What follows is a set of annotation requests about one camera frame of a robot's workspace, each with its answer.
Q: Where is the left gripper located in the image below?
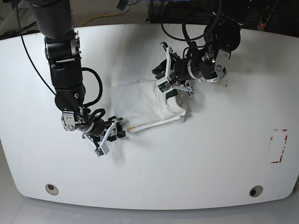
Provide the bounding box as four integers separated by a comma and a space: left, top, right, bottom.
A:
151, 59, 193, 98

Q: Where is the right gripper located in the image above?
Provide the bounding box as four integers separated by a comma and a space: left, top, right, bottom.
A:
81, 118, 126, 145

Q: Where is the white printed T-shirt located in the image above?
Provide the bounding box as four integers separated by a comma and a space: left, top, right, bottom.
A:
110, 80, 187, 133

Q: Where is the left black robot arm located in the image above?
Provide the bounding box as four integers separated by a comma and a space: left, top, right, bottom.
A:
152, 0, 250, 98

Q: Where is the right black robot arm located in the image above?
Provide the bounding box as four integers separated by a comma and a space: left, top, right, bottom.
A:
29, 0, 126, 146

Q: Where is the red tape rectangle marker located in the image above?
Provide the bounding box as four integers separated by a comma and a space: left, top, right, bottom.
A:
268, 129, 288, 164

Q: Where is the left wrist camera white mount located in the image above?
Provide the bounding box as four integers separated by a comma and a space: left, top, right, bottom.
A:
156, 42, 193, 97

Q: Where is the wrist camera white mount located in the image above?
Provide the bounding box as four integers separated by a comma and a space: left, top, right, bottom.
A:
87, 116, 117, 157
156, 42, 193, 97

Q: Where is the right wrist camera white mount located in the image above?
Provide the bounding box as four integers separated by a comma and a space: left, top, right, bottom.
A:
87, 116, 117, 157

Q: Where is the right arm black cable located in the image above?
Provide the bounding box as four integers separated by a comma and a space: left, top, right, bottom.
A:
16, 0, 105, 117

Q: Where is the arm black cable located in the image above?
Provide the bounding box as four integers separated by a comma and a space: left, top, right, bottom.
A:
161, 0, 222, 59
16, 0, 105, 117

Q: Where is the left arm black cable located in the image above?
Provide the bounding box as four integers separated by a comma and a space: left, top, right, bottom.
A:
161, 0, 222, 59

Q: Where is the left table cable grommet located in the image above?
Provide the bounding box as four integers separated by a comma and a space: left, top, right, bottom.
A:
45, 184, 59, 196

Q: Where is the table cable grommet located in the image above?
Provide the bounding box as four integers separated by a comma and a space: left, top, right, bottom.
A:
45, 184, 59, 196
249, 185, 263, 197

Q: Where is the yellow floor cable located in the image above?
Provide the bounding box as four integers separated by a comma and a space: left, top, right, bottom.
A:
80, 8, 124, 28

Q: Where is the right table cable grommet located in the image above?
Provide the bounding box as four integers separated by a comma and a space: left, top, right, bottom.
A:
249, 185, 263, 197

